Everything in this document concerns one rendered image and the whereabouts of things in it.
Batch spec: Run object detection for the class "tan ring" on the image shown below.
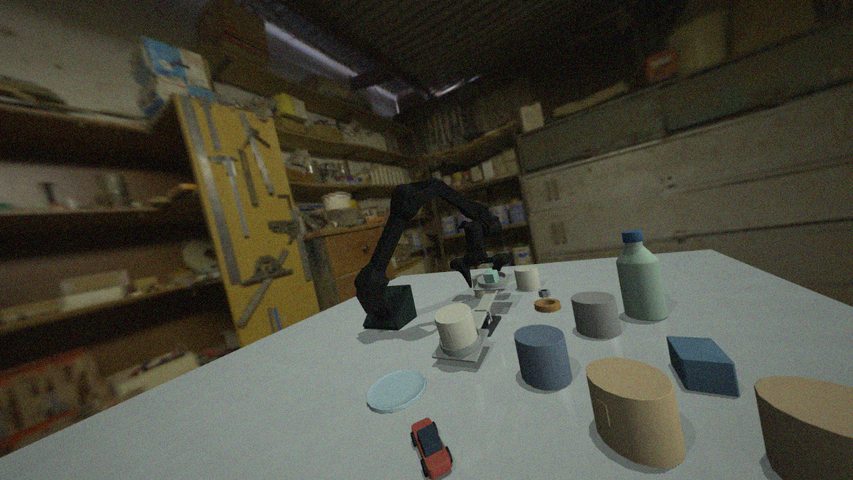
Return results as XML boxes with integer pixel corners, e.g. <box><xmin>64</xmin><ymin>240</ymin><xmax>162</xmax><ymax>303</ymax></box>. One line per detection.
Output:
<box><xmin>534</xmin><ymin>298</ymin><xmax>561</xmax><ymax>313</ymax></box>

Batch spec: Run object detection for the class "pale green cube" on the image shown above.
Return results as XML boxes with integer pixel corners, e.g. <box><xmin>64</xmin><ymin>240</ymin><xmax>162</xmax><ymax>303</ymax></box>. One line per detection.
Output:
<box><xmin>483</xmin><ymin>270</ymin><xmax>499</xmax><ymax>284</ymax></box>

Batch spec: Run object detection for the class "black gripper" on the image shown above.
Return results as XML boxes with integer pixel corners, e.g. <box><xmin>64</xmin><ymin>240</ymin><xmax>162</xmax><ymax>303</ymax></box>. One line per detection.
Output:
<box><xmin>450</xmin><ymin>239</ymin><xmax>510</xmax><ymax>288</ymax></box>

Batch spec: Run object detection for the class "red toy car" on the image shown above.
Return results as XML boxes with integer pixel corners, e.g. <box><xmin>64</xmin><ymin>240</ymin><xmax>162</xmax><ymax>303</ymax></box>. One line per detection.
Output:
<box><xmin>411</xmin><ymin>417</ymin><xmax>453</xmax><ymax>480</ymax></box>

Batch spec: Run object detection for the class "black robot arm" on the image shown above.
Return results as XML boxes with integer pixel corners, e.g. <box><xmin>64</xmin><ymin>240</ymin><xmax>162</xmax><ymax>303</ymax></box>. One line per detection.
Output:
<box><xmin>355</xmin><ymin>177</ymin><xmax>502</xmax><ymax>321</ymax></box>

